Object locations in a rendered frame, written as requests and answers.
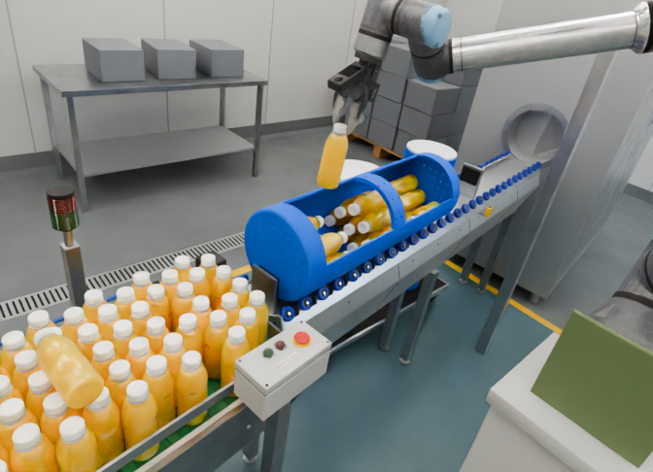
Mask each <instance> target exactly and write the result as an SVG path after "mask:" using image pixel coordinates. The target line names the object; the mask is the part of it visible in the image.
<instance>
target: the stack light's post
mask: <svg viewBox="0 0 653 472"><path fill-rule="evenodd" d="M59 246H60V250H61V255H62V261H63V266H64V271H65V277H66V282H67V286H68V292H69V297H70V302H71V308H72V307H80V308H83V306H84V304H85V293H86V292H87V289H86V278H85V272H84V266H83V260H82V254H81V248H80V245H79V244H78V243H77V242H76V241H74V246H73V247H65V244H64V243H62V244H60V245H59Z"/></svg>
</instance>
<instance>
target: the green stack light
mask: <svg viewBox="0 0 653 472"><path fill-rule="evenodd" d="M49 212H50V211H49ZM50 217H51V222H52V228H53V229H54V230H57V231H70V230H74V229H76V228H77V227H79V226H80V218H79V212H78V208H77V210H76V211H74V212H72V213H69V214H65V215H57V214H53V213H51V212H50Z"/></svg>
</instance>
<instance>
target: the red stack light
mask: <svg viewBox="0 0 653 472"><path fill-rule="evenodd" d="M47 202H48V207H49V211H50V212H51V213H53V214H57V215H65V214H69V213H72V212H74V211H76V210H77V208H78V205H77V199H76V193H75V194H74V195H73V196H72V197H70V198H68V199H64V200H53V199H50V198H48V197H47Z"/></svg>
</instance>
